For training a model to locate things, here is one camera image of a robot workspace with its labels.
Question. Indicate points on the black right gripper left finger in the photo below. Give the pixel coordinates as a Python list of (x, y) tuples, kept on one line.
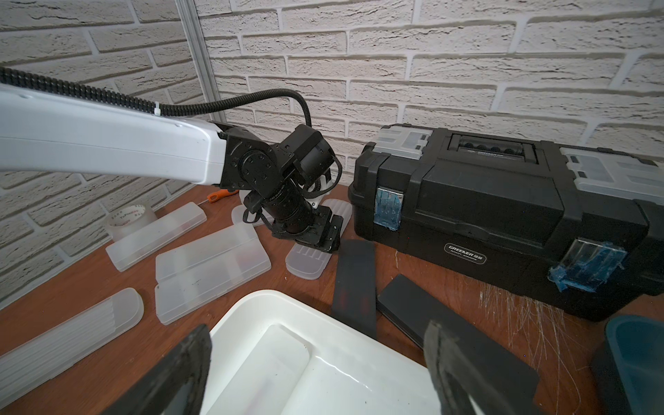
[(176, 385)]

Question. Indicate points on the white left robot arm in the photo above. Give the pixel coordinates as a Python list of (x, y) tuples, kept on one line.
[(58, 133)]

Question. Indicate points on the wide translucent pencil case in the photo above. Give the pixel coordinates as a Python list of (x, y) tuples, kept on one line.
[(199, 272)]

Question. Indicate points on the ribbed translucent pencil case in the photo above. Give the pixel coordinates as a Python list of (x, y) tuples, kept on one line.
[(308, 263), (50, 354)]

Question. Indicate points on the white plastic storage box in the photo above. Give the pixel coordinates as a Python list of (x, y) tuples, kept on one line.
[(275, 355)]

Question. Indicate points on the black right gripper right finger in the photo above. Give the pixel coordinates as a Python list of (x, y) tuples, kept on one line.
[(461, 384)]

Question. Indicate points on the orange handled screwdriver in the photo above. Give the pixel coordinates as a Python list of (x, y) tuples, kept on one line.
[(219, 195)]

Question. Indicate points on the black plastic toolbox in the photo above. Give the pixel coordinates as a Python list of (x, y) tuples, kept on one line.
[(578, 228)]

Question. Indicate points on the smooth translucent pencil case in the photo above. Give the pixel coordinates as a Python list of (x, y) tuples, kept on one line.
[(240, 215)]

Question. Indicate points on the clear tape roll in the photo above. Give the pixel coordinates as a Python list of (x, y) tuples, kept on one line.
[(128, 220)]

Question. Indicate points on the small translucent pencil case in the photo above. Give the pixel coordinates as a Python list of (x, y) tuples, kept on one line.
[(137, 246)]

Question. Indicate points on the long black pencil case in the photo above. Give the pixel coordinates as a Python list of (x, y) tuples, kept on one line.
[(354, 302)]

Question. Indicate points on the flat black pencil case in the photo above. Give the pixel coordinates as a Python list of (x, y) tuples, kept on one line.
[(410, 308)]

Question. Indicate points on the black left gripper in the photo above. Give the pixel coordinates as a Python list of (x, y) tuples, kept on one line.
[(317, 228)]

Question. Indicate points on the teal plastic storage tray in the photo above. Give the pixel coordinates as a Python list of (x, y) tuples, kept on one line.
[(628, 366)]

